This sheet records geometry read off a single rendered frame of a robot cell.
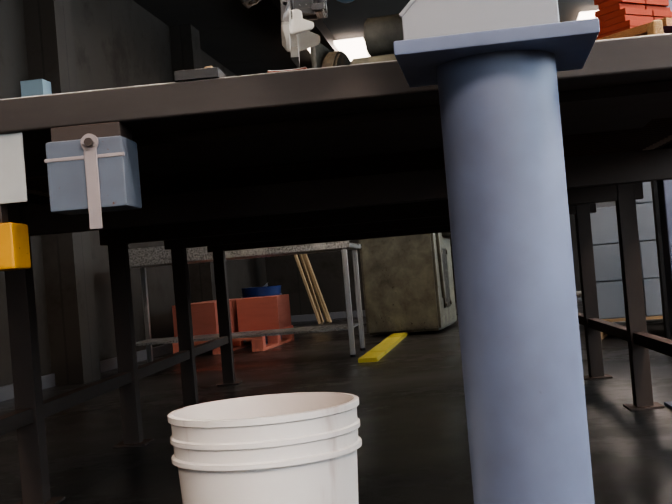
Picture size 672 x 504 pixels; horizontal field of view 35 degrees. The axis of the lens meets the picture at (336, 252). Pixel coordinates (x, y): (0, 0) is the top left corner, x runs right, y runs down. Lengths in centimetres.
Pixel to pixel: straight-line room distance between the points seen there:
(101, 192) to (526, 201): 75
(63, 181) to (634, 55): 98
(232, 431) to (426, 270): 733
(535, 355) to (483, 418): 12
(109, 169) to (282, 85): 33
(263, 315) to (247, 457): 748
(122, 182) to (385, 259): 713
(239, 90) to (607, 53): 62
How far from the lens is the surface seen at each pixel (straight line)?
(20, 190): 192
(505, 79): 149
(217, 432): 157
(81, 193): 186
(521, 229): 147
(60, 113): 190
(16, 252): 191
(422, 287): 886
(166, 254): 732
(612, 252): 699
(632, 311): 391
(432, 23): 148
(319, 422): 158
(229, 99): 183
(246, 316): 907
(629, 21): 274
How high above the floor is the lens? 57
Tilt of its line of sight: 1 degrees up
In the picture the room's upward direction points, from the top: 5 degrees counter-clockwise
